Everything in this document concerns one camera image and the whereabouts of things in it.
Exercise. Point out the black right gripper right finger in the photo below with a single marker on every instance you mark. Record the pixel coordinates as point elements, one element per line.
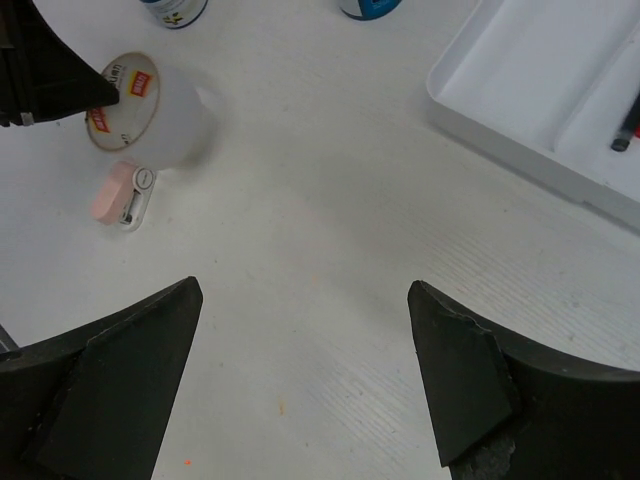
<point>503,406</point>

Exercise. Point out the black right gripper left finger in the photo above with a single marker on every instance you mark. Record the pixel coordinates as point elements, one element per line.
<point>95,401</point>

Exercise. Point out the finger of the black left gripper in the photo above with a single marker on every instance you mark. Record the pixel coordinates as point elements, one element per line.
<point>42,79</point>

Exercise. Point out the large clear tape roll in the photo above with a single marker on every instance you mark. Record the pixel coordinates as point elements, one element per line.
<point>160,119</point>

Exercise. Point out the pink correction tape dispenser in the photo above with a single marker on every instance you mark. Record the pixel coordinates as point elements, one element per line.
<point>124,196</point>

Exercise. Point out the black gel pen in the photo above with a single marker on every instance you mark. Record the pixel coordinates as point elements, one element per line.
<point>627,128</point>

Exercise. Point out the blue jar with label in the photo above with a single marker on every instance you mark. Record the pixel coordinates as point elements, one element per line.
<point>367,10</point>

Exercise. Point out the white divided organizer tray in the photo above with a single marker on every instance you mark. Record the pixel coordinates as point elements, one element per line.
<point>542,87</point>

